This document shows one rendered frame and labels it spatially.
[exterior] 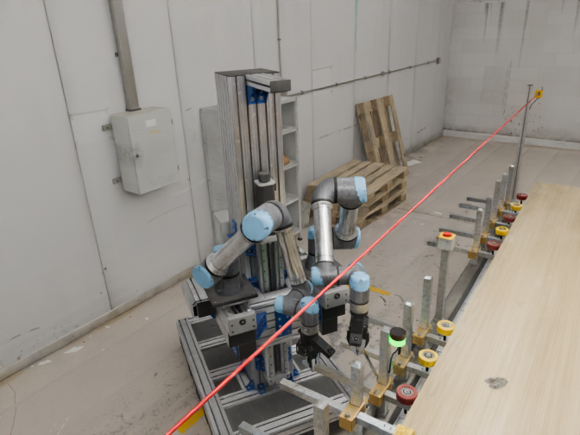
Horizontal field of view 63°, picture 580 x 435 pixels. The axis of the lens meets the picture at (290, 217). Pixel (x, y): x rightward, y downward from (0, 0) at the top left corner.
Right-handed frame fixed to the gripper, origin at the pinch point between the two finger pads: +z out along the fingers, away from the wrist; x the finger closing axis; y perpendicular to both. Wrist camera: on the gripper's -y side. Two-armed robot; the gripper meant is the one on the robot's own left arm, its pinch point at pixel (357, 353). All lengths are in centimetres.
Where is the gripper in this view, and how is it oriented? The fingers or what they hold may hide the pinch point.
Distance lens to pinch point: 200.5
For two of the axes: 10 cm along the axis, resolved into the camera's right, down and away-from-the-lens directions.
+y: 2.3, -4.0, 8.9
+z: 0.4, 9.2, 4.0
